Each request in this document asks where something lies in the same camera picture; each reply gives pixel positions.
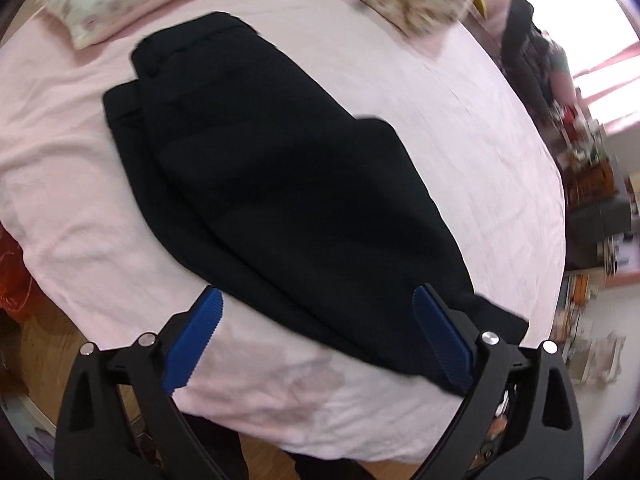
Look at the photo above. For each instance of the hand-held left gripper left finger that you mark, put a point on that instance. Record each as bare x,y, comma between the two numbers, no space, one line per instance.
196,340

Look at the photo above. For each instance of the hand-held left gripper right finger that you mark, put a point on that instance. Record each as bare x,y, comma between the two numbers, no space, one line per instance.
445,340

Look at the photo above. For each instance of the black pants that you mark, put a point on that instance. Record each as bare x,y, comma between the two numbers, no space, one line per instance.
280,180

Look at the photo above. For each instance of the clear plastic bag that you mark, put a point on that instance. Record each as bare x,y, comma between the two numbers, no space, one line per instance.
600,357

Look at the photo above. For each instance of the pink bed sheet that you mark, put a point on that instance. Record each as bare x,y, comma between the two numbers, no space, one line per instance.
480,170

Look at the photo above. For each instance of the red plastic bag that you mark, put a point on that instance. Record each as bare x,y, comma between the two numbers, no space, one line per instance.
15,272

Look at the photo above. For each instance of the cluttered desk with items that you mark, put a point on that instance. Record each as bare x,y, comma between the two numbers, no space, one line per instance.
595,195

